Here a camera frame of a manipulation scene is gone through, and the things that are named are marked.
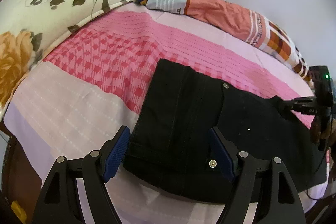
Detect black pants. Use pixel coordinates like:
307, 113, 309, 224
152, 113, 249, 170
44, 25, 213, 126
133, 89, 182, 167
123, 59, 327, 203

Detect person's right hand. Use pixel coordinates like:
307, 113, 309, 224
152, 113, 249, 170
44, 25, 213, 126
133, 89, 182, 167
310, 116, 335, 147

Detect salmon plaid bolster pillow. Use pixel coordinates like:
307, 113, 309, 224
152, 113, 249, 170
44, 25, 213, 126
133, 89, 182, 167
136, 0, 313, 87

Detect pink checkered bed sheet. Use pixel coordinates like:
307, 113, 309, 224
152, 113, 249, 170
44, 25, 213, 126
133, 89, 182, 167
3, 2, 329, 224

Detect floral cream pillow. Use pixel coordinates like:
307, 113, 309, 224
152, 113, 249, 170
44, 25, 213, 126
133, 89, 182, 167
1, 0, 135, 116

